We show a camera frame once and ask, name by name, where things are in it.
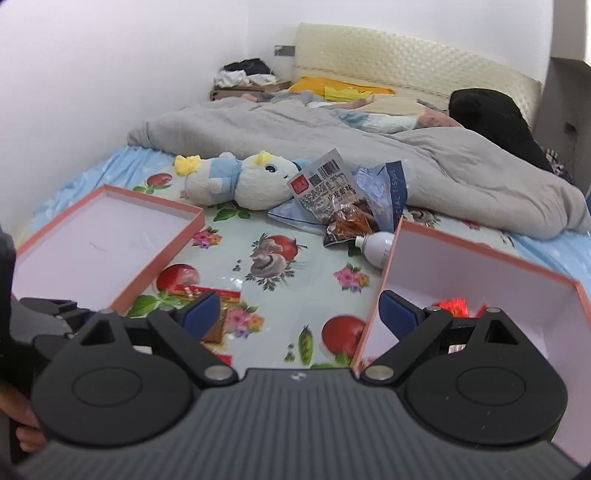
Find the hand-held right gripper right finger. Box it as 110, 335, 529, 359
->
360, 290, 523, 387

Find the white bottle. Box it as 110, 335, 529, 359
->
353, 231, 397, 269

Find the orange box lid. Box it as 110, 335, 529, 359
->
14, 184, 206, 317

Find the fruit printed mat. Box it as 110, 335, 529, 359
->
92, 175, 462, 371

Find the white and blue plush toy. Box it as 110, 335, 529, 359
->
174, 150, 315, 211

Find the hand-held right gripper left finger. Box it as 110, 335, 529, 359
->
75, 290, 239, 387

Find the clear grey label snack packet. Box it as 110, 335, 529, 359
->
287, 148, 378, 250

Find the person's left hand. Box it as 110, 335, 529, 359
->
0, 382, 47, 452

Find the yellow pillow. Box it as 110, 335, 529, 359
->
288, 75, 397, 103

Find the grey duvet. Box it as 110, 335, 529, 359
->
127, 90, 585, 241

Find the orange cardboard box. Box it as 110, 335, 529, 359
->
351, 218, 591, 463

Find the cream padded headboard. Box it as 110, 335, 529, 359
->
293, 22, 544, 133

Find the shiny red snack packet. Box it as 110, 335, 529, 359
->
427, 298, 486, 319

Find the brown cardboard box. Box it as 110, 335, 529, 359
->
210, 78, 293, 103

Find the patchwork quilt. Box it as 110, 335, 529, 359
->
240, 90, 465, 135

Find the black jacket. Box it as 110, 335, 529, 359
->
449, 89, 555, 174

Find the pile of clothes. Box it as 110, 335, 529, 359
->
218, 58, 278, 89

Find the blue star bed sheet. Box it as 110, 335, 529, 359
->
32, 145, 591, 288

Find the grey built-in cabinet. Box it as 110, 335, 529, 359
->
547, 55, 591, 195

